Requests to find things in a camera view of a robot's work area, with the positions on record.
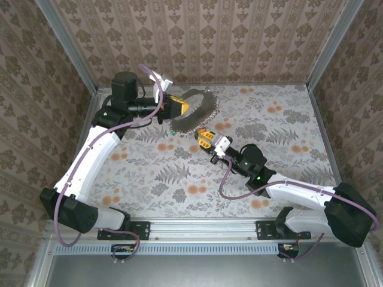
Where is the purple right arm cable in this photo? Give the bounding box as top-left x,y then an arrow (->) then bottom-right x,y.
219,157 -> 378,264

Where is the grey slotted cable duct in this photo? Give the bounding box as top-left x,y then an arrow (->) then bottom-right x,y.
54,242 -> 281,256

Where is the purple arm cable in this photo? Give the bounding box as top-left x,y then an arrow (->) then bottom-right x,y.
219,157 -> 378,264
55,63 -> 165,265

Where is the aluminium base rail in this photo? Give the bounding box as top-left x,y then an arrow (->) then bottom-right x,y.
44,217 -> 368,242

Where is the aluminium frame post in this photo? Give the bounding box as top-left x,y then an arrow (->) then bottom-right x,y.
306,0 -> 365,90
35,0 -> 99,94

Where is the black connector box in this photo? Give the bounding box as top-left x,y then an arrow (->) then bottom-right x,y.
111,243 -> 135,259
277,243 -> 300,258

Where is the floral patterned table cover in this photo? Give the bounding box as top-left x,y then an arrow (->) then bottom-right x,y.
64,85 -> 348,219

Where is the grey metal panel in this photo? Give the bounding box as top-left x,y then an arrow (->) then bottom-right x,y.
26,239 -> 383,287

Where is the black left base mounting plate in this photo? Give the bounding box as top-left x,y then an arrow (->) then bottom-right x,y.
97,220 -> 151,241

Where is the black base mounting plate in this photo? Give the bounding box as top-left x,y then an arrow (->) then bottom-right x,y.
97,220 -> 151,241
256,220 -> 312,241

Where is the aluminium table side rail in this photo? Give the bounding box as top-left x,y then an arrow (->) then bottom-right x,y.
58,89 -> 102,219
308,86 -> 354,216

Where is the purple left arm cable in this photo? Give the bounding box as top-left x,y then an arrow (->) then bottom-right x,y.
55,63 -> 165,265

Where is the black right base mounting plate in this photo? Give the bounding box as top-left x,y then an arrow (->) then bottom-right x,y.
256,220 -> 312,241

